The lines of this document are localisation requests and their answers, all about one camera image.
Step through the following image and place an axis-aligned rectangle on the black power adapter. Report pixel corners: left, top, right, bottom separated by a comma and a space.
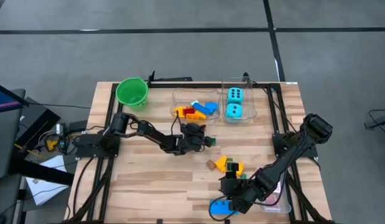
69, 119, 88, 132

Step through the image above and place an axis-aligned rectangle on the black desk crossbar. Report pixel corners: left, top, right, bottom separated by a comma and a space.
8, 155, 75, 187

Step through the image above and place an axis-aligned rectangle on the cyan foam die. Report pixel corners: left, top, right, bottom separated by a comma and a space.
225, 103, 244, 119
226, 87, 244, 105

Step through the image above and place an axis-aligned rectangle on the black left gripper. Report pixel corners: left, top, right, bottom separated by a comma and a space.
176, 123, 212, 155

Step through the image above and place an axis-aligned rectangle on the wide clear plastic bin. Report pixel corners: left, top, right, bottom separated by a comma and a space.
170, 87, 221, 123

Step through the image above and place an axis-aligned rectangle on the white paper sheet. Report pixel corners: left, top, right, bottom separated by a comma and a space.
25, 154, 70, 206

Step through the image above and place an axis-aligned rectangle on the grey desk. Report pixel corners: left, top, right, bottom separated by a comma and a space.
0, 89, 27, 224

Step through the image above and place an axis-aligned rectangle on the long thin black cable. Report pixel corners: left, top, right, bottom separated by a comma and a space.
250, 80, 301, 133

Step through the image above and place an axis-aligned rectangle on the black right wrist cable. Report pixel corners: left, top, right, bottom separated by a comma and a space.
208, 195, 240, 222

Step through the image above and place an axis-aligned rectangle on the black equipment box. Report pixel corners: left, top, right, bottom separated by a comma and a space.
14, 96, 62, 147

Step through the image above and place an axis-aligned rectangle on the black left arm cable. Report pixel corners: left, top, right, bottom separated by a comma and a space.
171, 111, 183, 138

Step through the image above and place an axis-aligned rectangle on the yellow stepped toy block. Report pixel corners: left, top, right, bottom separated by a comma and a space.
214, 155, 228, 174

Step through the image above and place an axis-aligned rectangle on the narrow clear plastic bin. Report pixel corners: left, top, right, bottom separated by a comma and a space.
221, 75, 258, 125

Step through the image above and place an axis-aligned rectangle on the large blue toy block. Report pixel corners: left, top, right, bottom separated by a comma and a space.
209, 198, 239, 215

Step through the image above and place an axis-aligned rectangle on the green monster face bucket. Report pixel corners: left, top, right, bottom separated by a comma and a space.
115, 77, 149, 111

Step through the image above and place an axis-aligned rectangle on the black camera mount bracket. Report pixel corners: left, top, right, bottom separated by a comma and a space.
147, 70, 193, 86

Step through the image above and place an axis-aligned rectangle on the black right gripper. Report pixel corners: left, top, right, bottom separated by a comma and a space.
220, 162, 259, 212

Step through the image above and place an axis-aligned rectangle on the long blue brick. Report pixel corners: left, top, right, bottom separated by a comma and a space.
192, 102, 212, 115

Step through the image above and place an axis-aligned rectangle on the red playing card deck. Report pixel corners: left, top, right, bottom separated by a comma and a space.
267, 192, 282, 207

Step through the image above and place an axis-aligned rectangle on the blue monitor screen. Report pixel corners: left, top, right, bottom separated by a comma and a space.
0, 81, 29, 114

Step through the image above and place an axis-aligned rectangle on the frosted clear plastic tray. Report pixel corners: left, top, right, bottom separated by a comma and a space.
254, 165, 292, 213

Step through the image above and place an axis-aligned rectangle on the thin black floor cable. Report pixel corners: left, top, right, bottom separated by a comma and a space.
26, 101, 92, 110

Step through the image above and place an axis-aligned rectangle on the thick black cable bundle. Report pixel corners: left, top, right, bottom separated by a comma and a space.
66, 157, 97, 224

